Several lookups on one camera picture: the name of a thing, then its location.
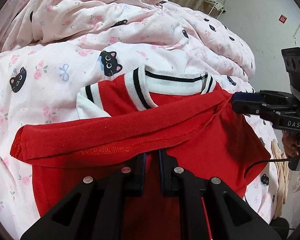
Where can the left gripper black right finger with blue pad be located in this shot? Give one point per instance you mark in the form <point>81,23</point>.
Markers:
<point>208,208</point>

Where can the red white basketball jersey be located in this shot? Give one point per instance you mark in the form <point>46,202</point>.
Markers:
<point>187,115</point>

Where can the red wall sticker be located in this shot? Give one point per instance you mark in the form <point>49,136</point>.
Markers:
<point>282,19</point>

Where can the person's hand holding gripper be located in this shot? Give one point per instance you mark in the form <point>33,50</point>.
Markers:
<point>291,143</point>

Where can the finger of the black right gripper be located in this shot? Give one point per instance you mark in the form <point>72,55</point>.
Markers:
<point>247,103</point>

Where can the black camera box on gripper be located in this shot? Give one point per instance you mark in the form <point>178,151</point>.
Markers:
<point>291,57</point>

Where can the white folding drying rack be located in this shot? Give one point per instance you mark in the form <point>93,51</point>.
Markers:
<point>213,8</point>

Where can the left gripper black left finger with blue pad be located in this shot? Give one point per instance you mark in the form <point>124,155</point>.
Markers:
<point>94,209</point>

